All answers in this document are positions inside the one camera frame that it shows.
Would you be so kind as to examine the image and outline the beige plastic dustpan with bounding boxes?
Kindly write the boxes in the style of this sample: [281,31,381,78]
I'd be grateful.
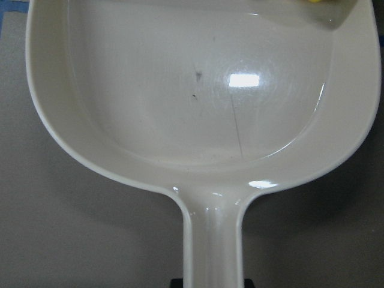
[25,1,381,287]

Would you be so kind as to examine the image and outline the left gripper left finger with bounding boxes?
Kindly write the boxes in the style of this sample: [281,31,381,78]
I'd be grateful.
[169,278,184,288]

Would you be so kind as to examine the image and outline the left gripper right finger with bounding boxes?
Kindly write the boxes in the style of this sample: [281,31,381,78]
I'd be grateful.
[244,278,255,288]

